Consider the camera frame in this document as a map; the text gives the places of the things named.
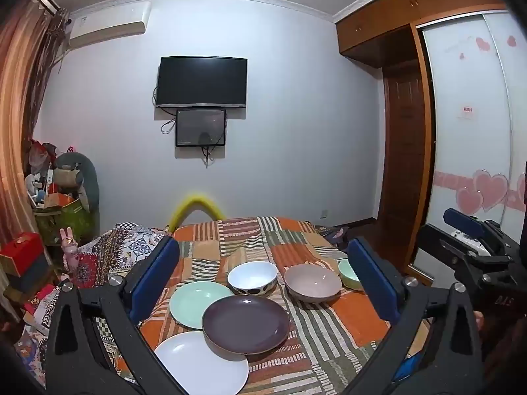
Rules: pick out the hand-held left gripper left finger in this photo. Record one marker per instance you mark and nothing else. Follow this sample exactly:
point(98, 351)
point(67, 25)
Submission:
point(154, 275)

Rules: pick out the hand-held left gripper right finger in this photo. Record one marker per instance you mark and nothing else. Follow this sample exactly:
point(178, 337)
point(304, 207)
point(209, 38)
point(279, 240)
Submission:
point(370, 279)

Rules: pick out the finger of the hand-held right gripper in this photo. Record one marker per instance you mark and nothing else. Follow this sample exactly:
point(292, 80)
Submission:
point(465, 221)
point(444, 242)

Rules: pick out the pale green bowl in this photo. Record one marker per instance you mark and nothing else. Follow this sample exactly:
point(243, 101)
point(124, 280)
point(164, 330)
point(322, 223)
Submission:
point(349, 275)

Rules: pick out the pale green plate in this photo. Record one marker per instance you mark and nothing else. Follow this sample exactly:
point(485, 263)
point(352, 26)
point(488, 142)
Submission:
point(193, 302)

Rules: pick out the pale pink bowl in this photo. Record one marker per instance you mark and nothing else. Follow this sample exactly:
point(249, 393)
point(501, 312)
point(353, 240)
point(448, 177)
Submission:
point(313, 284)

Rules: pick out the white plate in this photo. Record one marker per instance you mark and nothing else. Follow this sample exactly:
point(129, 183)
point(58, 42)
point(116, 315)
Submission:
point(193, 362)

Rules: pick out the white bowl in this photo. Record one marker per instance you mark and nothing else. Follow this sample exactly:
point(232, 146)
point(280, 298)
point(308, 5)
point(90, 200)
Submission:
point(252, 275)

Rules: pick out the dark purple plate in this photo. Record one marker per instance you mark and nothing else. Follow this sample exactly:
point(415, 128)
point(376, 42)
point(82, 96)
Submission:
point(247, 325)

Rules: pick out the white mini fridge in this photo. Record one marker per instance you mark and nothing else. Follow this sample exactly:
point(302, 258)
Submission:
point(469, 245)

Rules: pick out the patterned quilt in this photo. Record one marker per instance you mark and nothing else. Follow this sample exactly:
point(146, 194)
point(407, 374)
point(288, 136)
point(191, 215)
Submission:
point(123, 247)

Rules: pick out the purple cloth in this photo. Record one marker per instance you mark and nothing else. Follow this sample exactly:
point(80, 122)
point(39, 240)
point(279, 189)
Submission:
point(337, 236)

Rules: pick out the striped patchwork blanket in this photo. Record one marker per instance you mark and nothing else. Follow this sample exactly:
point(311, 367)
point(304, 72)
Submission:
point(321, 337)

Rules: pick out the yellow foam tube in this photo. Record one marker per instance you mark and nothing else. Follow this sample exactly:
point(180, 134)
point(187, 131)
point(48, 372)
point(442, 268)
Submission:
point(197, 203)

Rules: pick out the pink rabbit figurine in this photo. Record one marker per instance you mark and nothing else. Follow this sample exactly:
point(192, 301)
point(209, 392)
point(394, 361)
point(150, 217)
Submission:
point(70, 251)

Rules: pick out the dark wooden door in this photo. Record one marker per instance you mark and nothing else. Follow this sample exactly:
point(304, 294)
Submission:
point(405, 152)

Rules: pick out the green box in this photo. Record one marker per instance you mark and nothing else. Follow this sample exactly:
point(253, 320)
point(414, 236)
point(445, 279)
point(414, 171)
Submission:
point(66, 218)

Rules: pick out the white paper label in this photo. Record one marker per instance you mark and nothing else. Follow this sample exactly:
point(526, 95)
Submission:
point(466, 112)

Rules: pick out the grey plush toy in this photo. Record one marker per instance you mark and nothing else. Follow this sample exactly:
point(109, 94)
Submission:
point(80, 168)

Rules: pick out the white sliding door with hearts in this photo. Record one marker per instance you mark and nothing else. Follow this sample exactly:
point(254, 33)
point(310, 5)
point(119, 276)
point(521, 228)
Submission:
point(465, 90)

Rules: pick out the red box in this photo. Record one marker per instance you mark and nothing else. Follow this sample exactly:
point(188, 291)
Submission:
point(20, 253)

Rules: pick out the wooden wardrobe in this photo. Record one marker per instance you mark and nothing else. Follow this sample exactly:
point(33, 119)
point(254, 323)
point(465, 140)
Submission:
point(391, 12)

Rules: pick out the brown curtain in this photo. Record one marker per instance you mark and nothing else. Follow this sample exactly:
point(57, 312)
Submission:
point(16, 90)

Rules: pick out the white air conditioner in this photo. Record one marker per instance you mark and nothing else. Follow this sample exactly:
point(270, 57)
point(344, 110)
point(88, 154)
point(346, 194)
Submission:
point(111, 20)

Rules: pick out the small wall monitor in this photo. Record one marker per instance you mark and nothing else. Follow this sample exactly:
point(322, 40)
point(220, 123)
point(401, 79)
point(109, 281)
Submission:
point(201, 127)

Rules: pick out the wall television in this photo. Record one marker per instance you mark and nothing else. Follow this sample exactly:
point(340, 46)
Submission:
point(201, 80)

